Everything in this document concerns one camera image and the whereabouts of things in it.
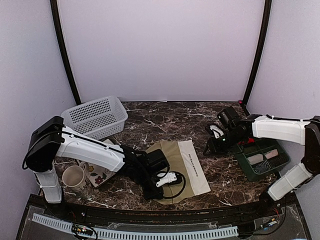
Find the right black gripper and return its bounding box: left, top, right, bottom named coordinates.
left=203, top=128, right=245, bottom=156

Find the olive green cloth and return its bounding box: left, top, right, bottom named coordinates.
left=146, top=139, right=211, bottom=205

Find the pink white underwear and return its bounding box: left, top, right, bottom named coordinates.
left=264, top=149, right=279, bottom=159

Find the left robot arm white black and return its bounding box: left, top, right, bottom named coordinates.
left=22, top=116, right=187, bottom=218

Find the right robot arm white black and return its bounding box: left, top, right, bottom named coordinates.
left=203, top=106, right=320, bottom=217

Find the grey rolled cloth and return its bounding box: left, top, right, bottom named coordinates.
left=247, top=153, right=264, bottom=165

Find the green divided organizer box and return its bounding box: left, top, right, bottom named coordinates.
left=230, top=138, right=291, bottom=182

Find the floral square ceramic plate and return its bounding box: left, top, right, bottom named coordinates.
left=76, top=160, right=116, bottom=189

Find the black striped rolled cloth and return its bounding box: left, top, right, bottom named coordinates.
left=253, top=160, right=274, bottom=174

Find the white plastic mesh basket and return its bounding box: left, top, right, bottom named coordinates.
left=61, top=96, right=128, bottom=140

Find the beige floral mug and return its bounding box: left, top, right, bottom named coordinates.
left=62, top=161, right=93, bottom=198

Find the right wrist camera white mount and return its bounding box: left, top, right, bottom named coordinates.
left=208, top=124, right=225, bottom=139

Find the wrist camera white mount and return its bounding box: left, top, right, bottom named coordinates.
left=155, top=172, right=178, bottom=188
left=208, top=124, right=225, bottom=139

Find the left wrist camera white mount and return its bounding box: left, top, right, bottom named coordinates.
left=155, top=172, right=178, bottom=188

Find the white slotted cable duct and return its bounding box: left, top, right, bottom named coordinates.
left=31, top=213, right=239, bottom=240

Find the black front table rail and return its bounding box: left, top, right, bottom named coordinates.
left=21, top=192, right=304, bottom=225

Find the right black frame post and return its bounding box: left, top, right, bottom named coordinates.
left=241, top=0, right=273, bottom=109

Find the black frame post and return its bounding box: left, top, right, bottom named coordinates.
left=49, top=0, right=82, bottom=105
left=241, top=0, right=273, bottom=109

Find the left black frame post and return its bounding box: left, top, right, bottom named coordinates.
left=49, top=0, right=82, bottom=105

